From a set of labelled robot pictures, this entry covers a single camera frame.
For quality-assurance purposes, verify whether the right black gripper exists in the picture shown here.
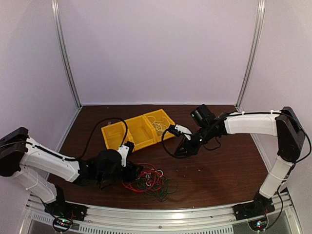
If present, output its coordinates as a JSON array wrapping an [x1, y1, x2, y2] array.
[[175, 124, 213, 156]]

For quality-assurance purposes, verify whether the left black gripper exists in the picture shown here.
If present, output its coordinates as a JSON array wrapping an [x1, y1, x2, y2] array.
[[97, 160, 143, 184]]

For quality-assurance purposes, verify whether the long white cable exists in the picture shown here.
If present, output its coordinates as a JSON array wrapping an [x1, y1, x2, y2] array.
[[147, 115, 171, 135]]

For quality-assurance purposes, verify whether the yellow three-compartment bin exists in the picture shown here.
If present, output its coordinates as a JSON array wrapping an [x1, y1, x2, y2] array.
[[101, 109, 175, 151]]

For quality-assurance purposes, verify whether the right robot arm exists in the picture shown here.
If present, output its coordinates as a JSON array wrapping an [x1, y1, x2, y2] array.
[[169, 105, 309, 215]]

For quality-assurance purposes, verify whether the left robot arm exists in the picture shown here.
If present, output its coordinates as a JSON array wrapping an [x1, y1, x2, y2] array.
[[0, 127, 143, 216]]

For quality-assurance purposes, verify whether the right camera black cable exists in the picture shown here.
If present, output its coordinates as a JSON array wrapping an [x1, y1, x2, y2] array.
[[161, 128, 221, 156]]

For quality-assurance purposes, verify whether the camera black cable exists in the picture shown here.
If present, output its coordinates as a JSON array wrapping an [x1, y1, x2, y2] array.
[[161, 128, 221, 156], [73, 117, 129, 161]]

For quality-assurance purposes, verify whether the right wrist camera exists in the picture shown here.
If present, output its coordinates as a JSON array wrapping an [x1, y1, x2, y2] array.
[[168, 124, 193, 140]]

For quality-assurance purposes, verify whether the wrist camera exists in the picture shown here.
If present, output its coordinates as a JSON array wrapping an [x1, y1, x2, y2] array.
[[168, 124, 193, 140], [117, 141, 135, 167]]

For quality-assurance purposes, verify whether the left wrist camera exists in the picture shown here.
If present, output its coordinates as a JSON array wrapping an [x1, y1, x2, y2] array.
[[117, 141, 135, 167]]

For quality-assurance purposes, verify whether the red cable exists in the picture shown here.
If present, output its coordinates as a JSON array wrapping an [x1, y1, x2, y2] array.
[[121, 162, 166, 195]]

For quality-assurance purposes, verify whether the left camera black cable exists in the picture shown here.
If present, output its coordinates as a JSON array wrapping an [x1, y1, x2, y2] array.
[[73, 117, 129, 161]]

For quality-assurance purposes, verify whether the green cable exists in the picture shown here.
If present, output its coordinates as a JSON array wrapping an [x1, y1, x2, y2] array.
[[136, 175, 178, 203]]

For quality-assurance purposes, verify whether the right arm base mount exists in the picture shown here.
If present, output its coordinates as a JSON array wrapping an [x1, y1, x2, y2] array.
[[233, 201, 275, 232]]

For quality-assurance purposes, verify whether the front aluminium rail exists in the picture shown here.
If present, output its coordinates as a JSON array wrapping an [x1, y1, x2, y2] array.
[[18, 192, 303, 234]]

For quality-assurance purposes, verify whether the right aluminium frame post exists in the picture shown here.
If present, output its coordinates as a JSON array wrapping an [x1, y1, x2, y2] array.
[[235, 0, 266, 111]]

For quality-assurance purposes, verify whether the aluminium frame post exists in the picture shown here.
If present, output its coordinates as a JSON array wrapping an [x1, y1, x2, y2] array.
[[51, 0, 82, 109], [235, 0, 266, 111]]

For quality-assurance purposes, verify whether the left aluminium frame post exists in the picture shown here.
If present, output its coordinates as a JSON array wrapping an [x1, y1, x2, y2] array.
[[51, 0, 82, 109]]

